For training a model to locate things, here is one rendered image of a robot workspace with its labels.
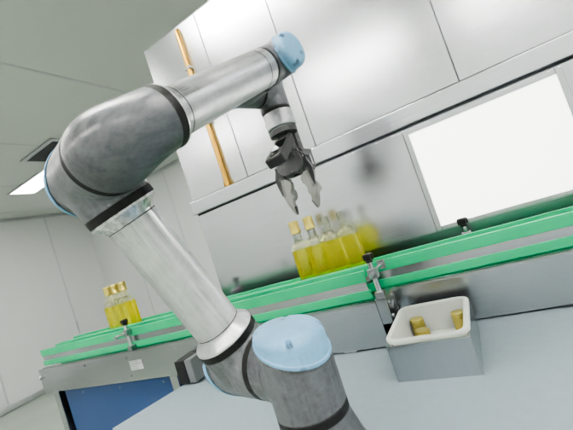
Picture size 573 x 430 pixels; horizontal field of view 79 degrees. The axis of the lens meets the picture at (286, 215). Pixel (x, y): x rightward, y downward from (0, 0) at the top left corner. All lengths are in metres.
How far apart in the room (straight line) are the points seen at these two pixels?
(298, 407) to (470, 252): 0.67
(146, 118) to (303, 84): 0.95
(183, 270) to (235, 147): 0.96
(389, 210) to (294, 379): 0.79
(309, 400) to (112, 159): 0.42
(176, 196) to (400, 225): 4.87
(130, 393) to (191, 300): 1.22
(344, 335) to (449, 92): 0.79
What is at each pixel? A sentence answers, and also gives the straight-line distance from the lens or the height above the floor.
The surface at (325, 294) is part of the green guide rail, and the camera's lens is 1.07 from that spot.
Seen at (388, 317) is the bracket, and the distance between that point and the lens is 1.01.
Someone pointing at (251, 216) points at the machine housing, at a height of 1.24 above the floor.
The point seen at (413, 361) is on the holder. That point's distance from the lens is 0.85.
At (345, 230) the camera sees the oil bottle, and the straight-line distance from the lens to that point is 1.11.
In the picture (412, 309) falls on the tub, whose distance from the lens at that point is 1.02.
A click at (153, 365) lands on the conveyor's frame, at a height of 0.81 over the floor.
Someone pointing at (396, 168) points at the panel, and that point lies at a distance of 1.21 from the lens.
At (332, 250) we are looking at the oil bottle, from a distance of 1.13.
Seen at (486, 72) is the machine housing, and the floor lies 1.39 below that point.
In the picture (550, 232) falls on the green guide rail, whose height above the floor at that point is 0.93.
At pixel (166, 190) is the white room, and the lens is 5.96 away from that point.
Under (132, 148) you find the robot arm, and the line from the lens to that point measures 0.49.
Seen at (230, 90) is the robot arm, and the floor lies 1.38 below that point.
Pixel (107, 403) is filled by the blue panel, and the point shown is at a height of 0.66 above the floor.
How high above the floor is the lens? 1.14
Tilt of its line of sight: 2 degrees up
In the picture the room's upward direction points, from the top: 19 degrees counter-clockwise
